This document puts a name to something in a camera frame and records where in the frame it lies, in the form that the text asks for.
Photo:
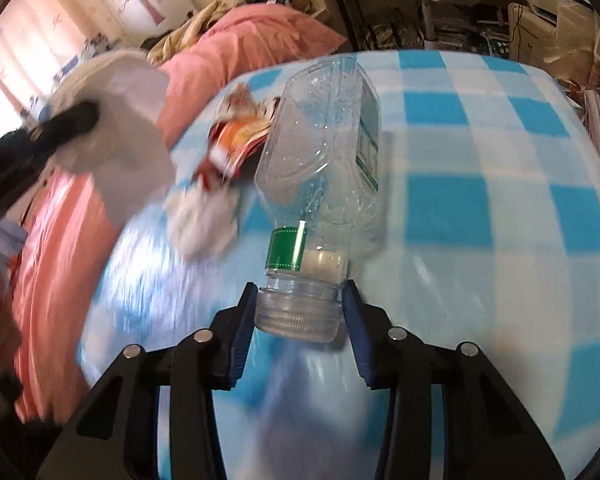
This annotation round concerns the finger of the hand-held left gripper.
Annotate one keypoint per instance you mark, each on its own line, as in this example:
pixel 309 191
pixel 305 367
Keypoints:
pixel 75 117

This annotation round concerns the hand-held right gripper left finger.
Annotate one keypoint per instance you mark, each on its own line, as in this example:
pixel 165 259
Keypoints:
pixel 237 345

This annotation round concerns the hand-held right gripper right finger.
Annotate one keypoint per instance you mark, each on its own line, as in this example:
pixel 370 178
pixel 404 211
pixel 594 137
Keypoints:
pixel 357 340

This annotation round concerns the large white tissue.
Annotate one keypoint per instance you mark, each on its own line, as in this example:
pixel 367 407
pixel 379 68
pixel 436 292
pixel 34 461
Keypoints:
pixel 130 125

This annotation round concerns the clear plastic bottle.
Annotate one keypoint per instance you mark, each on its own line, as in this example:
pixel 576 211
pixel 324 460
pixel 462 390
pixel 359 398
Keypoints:
pixel 320 160

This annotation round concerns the crumpled white tissue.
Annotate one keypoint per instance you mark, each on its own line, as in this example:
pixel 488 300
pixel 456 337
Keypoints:
pixel 200 225

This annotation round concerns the beige clothing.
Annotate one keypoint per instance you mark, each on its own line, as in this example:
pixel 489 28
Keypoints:
pixel 190 35

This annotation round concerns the red white snack wrapper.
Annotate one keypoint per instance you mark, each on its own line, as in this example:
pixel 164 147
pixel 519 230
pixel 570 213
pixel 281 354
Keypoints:
pixel 235 140

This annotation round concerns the blue white checkered tablecloth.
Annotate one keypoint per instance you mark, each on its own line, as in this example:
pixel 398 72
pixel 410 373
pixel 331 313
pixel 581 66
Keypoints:
pixel 480 210

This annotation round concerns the pink blanket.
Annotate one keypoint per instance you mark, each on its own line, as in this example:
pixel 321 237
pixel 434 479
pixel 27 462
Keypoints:
pixel 260 35

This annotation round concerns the clear plastic bag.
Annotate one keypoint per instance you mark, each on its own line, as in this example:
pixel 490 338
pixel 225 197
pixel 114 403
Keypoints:
pixel 577 40

